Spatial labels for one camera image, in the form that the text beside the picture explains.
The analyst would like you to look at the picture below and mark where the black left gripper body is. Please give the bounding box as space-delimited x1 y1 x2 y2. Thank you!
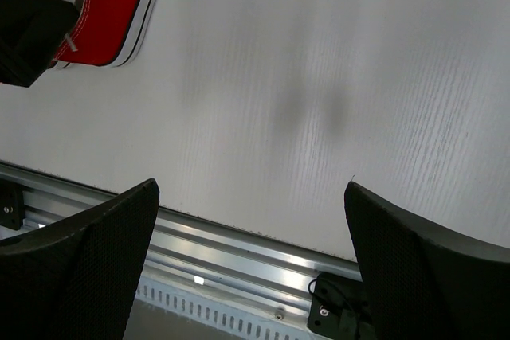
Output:
1 0 79 88

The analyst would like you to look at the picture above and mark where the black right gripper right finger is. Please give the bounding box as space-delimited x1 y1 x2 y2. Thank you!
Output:
344 182 509 339

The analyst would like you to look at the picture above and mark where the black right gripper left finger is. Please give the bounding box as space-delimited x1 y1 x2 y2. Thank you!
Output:
1 178 159 339

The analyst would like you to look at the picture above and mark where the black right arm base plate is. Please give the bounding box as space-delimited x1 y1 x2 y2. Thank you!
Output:
307 272 376 340

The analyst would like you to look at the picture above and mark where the aluminium mounting rail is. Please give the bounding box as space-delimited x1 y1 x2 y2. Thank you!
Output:
1 163 361 315

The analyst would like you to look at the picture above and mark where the slotted grey cable duct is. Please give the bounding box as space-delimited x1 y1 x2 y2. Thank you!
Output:
135 276 318 339

